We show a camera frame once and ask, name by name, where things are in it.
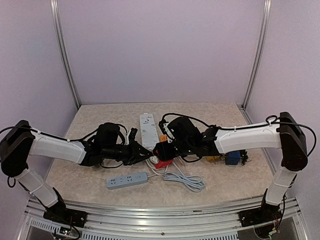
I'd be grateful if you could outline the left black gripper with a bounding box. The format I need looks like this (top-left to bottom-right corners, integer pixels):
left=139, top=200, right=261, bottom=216
left=102, top=139, right=152, bottom=166

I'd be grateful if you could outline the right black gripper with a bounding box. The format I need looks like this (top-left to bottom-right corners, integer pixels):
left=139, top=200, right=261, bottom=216
left=154, top=139, right=195, bottom=160

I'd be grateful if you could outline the red cube socket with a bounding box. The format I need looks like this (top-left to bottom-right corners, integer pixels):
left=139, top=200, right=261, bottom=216
left=150, top=150, right=174, bottom=170

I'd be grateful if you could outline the yellow cube socket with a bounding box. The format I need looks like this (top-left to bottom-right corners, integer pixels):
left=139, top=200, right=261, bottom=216
left=205, top=156, right=222, bottom=163

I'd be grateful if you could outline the blue cube socket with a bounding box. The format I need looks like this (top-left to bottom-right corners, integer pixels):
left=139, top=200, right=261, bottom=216
left=225, top=151, right=241, bottom=166

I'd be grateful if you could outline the black power adapter with cable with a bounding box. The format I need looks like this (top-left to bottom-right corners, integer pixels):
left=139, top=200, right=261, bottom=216
left=239, top=150, right=250, bottom=166

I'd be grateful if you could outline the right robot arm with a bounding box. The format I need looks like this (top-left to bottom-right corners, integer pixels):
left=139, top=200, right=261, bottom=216
left=153, top=112, right=313, bottom=222

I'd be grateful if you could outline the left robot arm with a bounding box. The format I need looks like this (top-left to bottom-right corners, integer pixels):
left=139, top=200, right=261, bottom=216
left=0, top=120, right=153, bottom=223

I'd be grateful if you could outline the orange power adapter socket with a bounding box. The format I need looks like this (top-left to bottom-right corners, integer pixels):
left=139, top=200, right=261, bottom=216
left=159, top=134, right=168, bottom=143

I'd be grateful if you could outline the long white power strip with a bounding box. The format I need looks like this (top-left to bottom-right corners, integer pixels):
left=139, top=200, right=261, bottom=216
left=139, top=113, right=159, bottom=150

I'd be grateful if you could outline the light blue power strip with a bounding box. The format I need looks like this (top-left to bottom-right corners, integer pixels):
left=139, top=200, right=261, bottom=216
left=106, top=171, right=148, bottom=190

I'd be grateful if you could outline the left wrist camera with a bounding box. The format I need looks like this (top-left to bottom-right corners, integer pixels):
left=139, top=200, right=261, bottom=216
left=126, top=127, right=138, bottom=145

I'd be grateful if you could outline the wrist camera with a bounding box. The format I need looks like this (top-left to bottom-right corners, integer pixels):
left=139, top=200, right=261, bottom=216
left=126, top=127, right=138, bottom=145
left=158, top=119, right=174, bottom=143

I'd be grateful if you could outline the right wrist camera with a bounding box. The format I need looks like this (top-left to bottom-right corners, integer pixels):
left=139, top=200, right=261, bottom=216
left=158, top=119, right=174, bottom=143

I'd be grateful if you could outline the light blue coiled cable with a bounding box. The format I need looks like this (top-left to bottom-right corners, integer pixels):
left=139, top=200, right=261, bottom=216
left=162, top=171, right=206, bottom=193

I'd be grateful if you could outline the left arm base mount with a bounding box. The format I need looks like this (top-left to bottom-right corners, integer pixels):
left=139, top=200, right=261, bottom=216
left=43, top=207, right=88, bottom=228

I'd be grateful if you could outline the aluminium front rail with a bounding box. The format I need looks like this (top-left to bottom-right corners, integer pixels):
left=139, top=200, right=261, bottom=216
left=17, top=197, right=310, bottom=240

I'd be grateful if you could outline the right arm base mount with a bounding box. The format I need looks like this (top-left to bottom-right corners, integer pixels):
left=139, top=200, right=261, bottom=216
left=238, top=207, right=282, bottom=228

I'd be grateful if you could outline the left aluminium frame post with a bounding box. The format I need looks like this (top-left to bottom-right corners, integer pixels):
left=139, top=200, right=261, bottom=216
left=49, top=0, right=82, bottom=110

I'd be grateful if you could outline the aluminium frame post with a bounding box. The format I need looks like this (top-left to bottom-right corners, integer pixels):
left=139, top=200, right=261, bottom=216
left=49, top=0, right=82, bottom=110
left=241, top=0, right=272, bottom=111

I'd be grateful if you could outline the right aluminium frame post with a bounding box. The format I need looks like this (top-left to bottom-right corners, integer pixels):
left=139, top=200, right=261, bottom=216
left=241, top=0, right=272, bottom=111

